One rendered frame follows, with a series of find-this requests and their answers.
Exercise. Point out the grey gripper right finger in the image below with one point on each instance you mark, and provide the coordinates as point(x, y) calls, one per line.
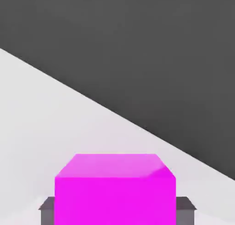
point(184, 213)

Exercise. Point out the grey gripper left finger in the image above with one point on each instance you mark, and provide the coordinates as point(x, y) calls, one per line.
point(47, 213)

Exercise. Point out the small magenta cube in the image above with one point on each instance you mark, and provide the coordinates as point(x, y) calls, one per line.
point(115, 195)

